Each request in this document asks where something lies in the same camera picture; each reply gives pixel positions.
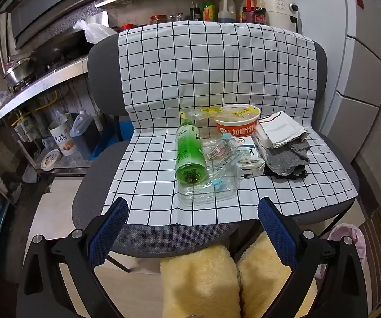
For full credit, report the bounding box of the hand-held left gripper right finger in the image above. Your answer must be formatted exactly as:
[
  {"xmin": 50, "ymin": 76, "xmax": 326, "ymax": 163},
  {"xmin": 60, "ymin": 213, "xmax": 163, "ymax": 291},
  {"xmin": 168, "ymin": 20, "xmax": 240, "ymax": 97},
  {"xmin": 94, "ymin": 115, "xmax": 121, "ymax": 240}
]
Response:
[{"xmin": 257, "ymin": 197, "xmax": 368, "ymax": 318}]

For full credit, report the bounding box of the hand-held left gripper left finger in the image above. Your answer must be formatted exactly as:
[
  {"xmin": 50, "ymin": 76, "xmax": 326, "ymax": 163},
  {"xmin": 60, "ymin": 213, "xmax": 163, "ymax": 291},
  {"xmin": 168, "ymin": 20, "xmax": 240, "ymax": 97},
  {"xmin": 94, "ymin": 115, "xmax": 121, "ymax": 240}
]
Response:
[{"xmin": 16, "ymin": 197, "xmax": 130, "ymax": 318}]

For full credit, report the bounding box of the white milk carton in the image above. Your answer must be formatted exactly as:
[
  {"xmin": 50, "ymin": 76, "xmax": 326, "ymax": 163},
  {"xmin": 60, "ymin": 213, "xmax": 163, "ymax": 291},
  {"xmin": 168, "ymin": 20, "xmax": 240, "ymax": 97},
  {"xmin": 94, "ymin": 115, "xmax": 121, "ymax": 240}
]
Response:
[{"xmin": 224, "ymin": 136, "xmax": 265, "ymax": 180}]

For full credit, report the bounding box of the clear plastic bottle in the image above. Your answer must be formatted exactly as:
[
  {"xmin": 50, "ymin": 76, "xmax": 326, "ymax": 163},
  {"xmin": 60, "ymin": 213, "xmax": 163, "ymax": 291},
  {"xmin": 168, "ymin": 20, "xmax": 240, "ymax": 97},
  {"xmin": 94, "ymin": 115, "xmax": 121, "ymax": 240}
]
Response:
[{"xmin": 179, "ymin": 137, "xmax": 241, "ymax": 206}]

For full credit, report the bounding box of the bin with pink bag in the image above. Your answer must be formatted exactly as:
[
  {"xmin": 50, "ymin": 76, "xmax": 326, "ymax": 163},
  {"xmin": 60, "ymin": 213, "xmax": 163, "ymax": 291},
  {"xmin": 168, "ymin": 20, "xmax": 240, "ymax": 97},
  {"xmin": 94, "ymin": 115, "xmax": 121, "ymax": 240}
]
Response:
[{"xmin": 326, "ymin": 223, "xmax": 367, "ymax": 282}]

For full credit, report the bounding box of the grey rag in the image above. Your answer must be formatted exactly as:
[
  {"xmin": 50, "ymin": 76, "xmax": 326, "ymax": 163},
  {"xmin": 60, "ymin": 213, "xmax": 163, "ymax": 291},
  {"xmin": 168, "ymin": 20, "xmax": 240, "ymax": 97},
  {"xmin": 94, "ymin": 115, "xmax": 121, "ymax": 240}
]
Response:
[{"xmin": 263, "ymin": 139, "xmax": 311, "ymax": 177}]

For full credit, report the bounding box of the white striped towel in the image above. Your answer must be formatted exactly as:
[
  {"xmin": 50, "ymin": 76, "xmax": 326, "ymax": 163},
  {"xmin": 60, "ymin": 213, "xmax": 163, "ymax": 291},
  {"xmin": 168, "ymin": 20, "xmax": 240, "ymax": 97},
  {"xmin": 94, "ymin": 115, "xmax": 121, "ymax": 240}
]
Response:
[{"xmin": 255, "ymin": 111, "xmax": 308, "ymax": 149}]

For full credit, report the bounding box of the orange instant noodle bowl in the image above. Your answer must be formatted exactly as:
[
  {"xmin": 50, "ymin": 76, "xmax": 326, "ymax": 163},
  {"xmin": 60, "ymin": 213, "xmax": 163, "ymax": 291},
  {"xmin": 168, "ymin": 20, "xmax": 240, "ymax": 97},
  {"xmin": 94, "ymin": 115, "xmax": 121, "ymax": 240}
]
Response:
[{"xmin": 215, "ymin": 104, "xmax": 261, "ymax": 140}]

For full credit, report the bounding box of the green plastic bottle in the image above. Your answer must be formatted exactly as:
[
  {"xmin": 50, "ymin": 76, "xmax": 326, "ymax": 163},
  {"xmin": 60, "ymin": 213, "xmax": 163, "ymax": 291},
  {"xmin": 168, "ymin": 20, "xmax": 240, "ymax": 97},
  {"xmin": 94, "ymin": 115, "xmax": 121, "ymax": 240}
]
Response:
[{"xmin": 175, "ymin": 118, "xmax": 209, "ymax": 186}]

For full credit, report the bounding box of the clear wrapper yellow label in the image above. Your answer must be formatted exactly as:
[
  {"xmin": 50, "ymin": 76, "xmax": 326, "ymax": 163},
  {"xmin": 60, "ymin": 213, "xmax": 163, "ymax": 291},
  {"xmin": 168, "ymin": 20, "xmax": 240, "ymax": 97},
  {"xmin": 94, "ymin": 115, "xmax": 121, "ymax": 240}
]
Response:
[{"xmin": 181, "ymin": 107, "xmax": 224, "ymax": 126}]

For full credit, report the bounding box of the person's right leg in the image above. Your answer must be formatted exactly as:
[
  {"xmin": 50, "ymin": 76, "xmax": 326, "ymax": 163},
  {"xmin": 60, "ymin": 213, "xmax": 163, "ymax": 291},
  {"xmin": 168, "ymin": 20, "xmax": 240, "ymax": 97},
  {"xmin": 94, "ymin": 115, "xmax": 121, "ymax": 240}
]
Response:
[{"xmin": 237, "ymin": 232, "xmax": 318, "ymax": 318}]

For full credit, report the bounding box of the person's leg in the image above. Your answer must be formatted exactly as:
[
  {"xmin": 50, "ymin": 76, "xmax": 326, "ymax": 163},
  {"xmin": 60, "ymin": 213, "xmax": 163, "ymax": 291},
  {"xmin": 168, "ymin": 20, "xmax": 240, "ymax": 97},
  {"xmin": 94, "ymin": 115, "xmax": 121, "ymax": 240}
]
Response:
[
  {"xmin": 237, "ymin": 232, "xmax": 318, "ymax": 318},
  {"xmin": 160, "ymin": 247, "xmax": 241, "ymax": 318}
]

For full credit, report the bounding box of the striped door mat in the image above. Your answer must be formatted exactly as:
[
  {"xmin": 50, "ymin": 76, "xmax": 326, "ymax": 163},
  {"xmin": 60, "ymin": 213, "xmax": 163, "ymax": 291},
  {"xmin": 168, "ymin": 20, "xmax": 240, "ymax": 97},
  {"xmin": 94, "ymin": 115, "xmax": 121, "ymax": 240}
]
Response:
[{"xmin": 358, "ymin": 205, "xmax": 381, "ymax": 305}]

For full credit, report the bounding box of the white bowl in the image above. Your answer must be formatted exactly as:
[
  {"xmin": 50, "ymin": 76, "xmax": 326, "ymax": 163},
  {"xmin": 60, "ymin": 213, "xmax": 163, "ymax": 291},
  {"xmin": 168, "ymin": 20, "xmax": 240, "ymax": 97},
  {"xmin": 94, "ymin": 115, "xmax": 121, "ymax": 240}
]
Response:
[{"xmin": 41, "ymin": 149, "xmax": 61, "ymax": 172}]

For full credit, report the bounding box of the person's left leg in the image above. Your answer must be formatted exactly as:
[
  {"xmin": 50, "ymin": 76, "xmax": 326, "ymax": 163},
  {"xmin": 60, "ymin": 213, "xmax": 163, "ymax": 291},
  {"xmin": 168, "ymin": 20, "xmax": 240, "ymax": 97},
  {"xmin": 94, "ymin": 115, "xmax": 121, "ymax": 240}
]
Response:
[{"xmin": 160, "ymin": 247, "xmax": 241, "ymax": 318}]

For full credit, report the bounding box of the blue plastic jug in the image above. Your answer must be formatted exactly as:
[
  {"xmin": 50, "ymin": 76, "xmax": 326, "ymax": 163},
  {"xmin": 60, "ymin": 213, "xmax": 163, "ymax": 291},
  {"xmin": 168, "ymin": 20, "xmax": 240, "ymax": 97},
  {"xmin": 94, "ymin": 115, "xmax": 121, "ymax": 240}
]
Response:
[{"xmin": 69, "ymin": 110, "xmax": 101, "ymax": 160}]

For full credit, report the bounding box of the white tin can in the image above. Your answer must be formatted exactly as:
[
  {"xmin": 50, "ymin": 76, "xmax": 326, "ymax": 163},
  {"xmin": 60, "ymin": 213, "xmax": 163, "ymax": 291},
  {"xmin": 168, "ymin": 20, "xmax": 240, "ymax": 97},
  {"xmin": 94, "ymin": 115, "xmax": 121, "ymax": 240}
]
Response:
[{"xmin": 48, "ymin": 113, "xmax": 78, "ymax": 156}]

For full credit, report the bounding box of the grey refrigerator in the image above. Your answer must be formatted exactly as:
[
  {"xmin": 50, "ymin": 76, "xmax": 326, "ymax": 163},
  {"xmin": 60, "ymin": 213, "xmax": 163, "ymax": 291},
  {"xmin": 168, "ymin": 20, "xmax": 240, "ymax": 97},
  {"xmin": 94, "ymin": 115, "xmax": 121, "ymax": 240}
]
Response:
[{"xmin": 313, "ymin": 0, "xmax": 381, "ymax": 173}]

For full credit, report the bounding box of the steel stove counter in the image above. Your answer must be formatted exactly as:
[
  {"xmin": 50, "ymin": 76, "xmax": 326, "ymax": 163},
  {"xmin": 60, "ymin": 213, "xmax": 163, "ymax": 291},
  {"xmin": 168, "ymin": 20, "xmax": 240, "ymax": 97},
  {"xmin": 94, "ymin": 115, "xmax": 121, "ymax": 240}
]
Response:
[{"xmin": 0, "ymin": 56, "xmax": 90, "ymax": 126}]

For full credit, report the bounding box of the grey fabric chair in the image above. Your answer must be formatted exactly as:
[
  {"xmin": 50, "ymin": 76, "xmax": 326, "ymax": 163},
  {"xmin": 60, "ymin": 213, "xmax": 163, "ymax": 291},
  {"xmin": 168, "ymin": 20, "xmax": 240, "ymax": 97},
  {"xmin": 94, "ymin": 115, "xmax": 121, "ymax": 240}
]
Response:
[{"xmin": 71, "ymin": 35, "xmax": 360, "ymax": 259}]

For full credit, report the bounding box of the white black checkered cloth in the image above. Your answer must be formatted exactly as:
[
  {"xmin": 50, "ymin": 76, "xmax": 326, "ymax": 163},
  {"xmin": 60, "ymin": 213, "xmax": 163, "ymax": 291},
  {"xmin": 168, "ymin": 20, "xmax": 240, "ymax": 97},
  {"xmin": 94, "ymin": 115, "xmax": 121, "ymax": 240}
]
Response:
[{"xmin": 101, "ymin": 20, "xmax": 358, "ymax": 225}]

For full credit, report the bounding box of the steel pot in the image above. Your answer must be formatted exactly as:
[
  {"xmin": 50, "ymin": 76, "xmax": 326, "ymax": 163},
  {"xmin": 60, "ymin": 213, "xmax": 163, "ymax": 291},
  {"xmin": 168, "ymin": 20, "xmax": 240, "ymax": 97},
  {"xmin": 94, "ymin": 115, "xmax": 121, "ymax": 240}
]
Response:
[{"xmin": 3, "ymin": 58, "xmax": 35, "ymax": 87}]

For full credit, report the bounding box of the black wok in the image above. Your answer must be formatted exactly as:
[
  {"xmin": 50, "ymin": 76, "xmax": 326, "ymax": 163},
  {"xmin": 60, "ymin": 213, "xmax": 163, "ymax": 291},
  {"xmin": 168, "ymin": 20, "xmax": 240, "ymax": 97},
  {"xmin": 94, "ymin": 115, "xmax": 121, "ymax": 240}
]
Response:
[{"xmin": 33, "ymin": 28, "xmax": 88, "ymax": 62}]

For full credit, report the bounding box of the white plastic bag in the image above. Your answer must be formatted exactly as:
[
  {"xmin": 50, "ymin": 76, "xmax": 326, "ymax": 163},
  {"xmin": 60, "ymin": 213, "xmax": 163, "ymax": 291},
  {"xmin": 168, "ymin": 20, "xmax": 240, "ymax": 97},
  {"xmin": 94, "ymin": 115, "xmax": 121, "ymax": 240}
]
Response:
[{"xmin": 74, "ymin": 20, "xmax": 118, "ymax": 44}]

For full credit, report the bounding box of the white air fryer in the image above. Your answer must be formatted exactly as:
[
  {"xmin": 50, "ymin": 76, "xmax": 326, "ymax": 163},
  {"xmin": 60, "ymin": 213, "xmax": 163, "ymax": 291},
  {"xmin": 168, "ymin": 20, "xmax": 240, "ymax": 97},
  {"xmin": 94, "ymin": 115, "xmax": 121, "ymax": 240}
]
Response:
[{"xmin": 262, "ymin": 0, "xmax": 302, "ymax": 34}]

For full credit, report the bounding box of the range hood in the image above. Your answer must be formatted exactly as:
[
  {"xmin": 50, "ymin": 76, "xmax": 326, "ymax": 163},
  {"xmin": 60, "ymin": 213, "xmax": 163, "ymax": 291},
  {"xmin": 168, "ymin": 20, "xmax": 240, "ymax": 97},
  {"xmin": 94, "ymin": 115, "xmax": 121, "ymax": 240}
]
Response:
[{"xmin": 10, "ymin": 0, "xmax": 101, "ymax": 50}]

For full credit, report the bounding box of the yellow-green bottle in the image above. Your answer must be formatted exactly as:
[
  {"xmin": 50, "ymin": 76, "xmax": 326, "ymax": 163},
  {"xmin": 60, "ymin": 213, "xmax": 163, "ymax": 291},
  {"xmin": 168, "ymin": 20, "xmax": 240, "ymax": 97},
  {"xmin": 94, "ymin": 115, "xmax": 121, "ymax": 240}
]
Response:
[{"xmin": 203, "ymin": 0, "xmax": 218, "ymax": 22}]

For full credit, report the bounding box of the dark soy sauce bottle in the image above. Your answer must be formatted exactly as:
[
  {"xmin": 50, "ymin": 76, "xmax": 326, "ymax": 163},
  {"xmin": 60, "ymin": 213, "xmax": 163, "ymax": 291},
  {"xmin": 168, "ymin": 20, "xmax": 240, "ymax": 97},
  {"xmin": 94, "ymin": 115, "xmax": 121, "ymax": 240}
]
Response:
[{"xmin": 190, "ymin": 0, "xmax": 202, "ymax": 21}]

